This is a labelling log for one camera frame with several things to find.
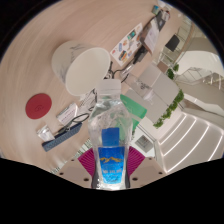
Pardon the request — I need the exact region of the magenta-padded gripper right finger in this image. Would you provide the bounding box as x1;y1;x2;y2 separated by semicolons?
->
125;146;168;188

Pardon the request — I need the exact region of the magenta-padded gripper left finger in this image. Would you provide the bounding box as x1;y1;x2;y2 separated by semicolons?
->
49;148;100;190

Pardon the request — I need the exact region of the clear blue-labelled water bottle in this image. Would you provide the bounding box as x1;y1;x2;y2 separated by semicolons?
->
87;78;134;190

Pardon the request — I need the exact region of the small clear plastic bag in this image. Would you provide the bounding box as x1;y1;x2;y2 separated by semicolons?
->
36;124;56;143

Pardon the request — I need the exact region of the small white card box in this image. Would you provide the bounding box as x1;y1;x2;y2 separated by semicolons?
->
55;102;80;126

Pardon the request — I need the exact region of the white cabinet with plants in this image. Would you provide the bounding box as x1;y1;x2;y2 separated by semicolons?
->
138;63;185;130

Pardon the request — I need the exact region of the flat round red coaster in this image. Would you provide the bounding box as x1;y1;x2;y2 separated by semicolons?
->
25;92;54;120

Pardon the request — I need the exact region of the clear plastic tumbler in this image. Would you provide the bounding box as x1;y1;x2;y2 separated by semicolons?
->
126;73;156;102

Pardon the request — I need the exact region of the white ceramic mug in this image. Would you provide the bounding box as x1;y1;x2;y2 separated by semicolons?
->
50;40;112;98

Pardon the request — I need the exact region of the colourful sticker sheet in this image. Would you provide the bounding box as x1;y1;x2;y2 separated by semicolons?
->
109;22;144;67

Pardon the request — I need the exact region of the black office chair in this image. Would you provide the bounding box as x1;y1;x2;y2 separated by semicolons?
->
164;34;181;53

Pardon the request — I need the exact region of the black cable bundle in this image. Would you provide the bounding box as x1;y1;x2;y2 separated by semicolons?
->
106;46;148;84

